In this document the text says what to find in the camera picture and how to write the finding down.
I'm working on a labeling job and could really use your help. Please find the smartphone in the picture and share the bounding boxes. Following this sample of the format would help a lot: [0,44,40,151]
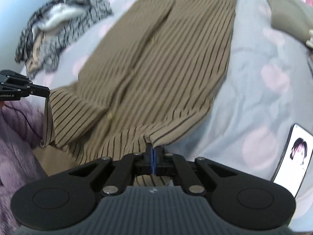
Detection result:
[270,124,313,199]

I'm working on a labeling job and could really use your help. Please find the beige garment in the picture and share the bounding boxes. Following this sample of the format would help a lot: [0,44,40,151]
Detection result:
[26,33,49,79]

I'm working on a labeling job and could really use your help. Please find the white garment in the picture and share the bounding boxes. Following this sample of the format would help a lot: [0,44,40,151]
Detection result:
[38,4,85,31]

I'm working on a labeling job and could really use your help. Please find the tan striped button shirt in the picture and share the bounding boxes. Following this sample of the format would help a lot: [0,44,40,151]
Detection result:
[40,0,237,188]

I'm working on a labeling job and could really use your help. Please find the taupe folded garment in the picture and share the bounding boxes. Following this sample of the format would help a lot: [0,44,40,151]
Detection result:
[266,0,313,43]

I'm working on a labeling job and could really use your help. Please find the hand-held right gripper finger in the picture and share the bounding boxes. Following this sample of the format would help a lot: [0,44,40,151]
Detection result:
[154,144,239,197]
[69,144,154,197]

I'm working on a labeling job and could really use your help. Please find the purple fluffy robe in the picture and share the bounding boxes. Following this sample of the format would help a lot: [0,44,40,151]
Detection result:
[0,127,49,228]

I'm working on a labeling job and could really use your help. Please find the bed with pink dotted sheet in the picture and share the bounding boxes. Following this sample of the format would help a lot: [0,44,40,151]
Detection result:
[22,0,313,226]

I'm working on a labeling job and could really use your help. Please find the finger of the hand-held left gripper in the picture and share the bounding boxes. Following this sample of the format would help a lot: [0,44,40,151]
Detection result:
[0,70,51,99]

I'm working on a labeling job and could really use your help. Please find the dark floral garment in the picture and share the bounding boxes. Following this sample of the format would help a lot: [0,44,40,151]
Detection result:
[15,0,113,64]

